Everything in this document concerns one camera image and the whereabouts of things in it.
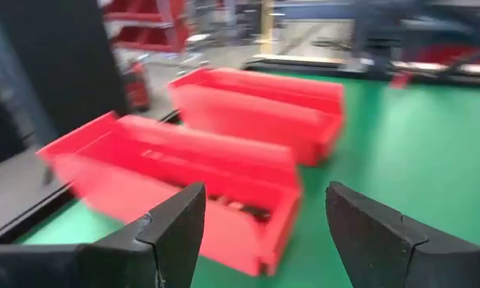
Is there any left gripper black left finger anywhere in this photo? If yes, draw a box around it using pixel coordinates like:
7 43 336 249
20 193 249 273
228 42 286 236
138 182 207 288

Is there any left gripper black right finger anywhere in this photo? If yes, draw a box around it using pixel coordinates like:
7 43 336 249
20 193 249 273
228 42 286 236
326 182 429 288

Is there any red plastic bin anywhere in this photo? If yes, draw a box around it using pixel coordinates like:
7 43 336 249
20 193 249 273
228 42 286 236
36 110 304 278
167 66 346 167

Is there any copper and black battery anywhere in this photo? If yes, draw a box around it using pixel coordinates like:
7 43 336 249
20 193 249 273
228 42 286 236
242 204 273 223

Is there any green table mat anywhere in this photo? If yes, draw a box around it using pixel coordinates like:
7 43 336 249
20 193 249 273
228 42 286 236
15 71 480 288

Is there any red and black device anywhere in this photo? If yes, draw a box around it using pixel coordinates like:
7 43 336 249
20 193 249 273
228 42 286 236
122 59 151 113

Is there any red storage bin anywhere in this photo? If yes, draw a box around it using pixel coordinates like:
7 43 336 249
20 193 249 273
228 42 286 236
102 0 195 55

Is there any black partition panel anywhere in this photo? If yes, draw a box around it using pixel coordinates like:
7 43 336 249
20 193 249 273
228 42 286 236
0 0 130 129

